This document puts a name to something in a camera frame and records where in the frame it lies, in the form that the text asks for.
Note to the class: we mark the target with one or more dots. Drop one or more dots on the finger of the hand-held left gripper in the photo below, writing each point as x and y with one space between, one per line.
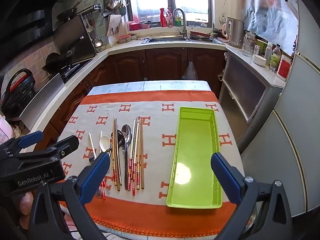
66 146
31 137

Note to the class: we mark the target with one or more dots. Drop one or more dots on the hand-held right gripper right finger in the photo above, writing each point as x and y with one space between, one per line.
226 177

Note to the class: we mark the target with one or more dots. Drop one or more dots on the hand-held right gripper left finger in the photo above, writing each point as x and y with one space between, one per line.
96 177

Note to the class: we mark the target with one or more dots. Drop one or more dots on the ivory chopstick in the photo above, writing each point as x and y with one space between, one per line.
92 142

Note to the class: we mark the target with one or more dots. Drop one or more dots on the white ceramic spoon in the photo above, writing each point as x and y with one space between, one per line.
104 141

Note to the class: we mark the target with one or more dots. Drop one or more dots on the small round metal spoon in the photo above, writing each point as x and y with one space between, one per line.
122 147

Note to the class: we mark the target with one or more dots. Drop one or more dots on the green plastic tray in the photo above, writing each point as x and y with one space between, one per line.
197 142

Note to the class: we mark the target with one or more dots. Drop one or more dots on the light wooden chopstick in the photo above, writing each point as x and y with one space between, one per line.
142 155
138 155

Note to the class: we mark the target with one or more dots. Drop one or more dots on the large oval metal spoon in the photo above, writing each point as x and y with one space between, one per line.
127 132

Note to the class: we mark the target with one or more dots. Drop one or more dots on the person's left hand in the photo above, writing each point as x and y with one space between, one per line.
26 203

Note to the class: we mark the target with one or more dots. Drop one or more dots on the pink paper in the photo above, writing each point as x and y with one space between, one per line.
5 130

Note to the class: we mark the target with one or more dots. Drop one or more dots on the stainless steel panel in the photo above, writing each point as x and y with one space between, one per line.
42 100

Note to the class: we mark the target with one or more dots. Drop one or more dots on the black pressure cooker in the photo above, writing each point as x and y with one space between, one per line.
17 95

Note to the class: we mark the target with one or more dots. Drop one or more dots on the gas stove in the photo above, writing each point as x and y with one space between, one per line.
75 71

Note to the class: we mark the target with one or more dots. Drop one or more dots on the black wok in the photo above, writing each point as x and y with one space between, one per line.
56 61

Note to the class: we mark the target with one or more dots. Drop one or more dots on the grey refrigerator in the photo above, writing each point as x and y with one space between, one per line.
295 135

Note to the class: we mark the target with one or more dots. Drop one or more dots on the orange letter-print blanket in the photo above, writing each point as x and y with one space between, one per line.
155 110

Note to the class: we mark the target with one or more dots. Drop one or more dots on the grey metal cabinet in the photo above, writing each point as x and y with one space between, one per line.
247 90

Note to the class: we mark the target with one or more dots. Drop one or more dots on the small steel teapot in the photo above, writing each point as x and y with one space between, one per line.
98 43

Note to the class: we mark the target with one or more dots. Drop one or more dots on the hanging plastic bag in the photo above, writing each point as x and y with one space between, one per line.
190 72

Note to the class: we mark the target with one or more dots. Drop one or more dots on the white kitchen countertop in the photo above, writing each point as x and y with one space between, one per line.
120 48

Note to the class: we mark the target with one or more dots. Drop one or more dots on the white bowl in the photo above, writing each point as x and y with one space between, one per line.
259 60

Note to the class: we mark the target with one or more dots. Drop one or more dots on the pink food container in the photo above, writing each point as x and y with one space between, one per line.
124 38

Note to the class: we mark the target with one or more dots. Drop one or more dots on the white container red label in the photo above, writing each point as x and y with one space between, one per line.
284 68

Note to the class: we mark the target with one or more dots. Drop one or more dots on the black range hood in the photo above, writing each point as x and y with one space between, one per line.
30 12

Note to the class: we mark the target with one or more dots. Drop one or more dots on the brown wooden cabinets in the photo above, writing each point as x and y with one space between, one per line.
162 65

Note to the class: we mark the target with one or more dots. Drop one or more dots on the black hanging frying pan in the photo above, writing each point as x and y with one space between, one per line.
65 15

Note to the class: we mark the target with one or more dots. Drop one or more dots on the clear bottle green label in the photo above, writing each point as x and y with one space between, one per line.
275 60

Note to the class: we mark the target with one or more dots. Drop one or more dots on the white plastic bottle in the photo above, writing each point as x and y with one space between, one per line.
268 53

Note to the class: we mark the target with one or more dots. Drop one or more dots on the small glass jar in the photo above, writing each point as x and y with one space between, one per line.
257 50

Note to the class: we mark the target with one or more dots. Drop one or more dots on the white cutting board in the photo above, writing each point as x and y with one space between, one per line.
113 23

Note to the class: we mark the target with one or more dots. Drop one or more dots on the tall glass jar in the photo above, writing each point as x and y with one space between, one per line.
248 45

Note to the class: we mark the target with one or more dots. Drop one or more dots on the green tin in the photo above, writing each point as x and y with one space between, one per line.
262 45

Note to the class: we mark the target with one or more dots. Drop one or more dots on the pink basin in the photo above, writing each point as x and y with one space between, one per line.
135 25

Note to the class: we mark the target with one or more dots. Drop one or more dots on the steel sink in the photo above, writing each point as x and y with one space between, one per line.
165 40

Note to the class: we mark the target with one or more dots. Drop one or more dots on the steel electric kettle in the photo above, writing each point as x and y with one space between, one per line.
236 32

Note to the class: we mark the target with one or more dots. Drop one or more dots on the red dishes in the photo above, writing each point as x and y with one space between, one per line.
200 33

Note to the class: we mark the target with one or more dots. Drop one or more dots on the red spray bottle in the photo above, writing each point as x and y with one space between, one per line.
163 18

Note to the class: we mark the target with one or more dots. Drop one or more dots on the steel faucet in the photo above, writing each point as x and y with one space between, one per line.
185 22

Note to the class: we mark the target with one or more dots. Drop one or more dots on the pink bottle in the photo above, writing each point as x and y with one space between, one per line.
169 18

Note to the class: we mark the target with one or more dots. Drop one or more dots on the green dish soap bottle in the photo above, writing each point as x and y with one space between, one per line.
178 20

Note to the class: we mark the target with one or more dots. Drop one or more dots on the white wall socket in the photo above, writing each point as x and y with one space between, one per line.
221 18

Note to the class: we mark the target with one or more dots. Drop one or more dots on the clear plastic wall cover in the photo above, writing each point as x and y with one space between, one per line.
270 15

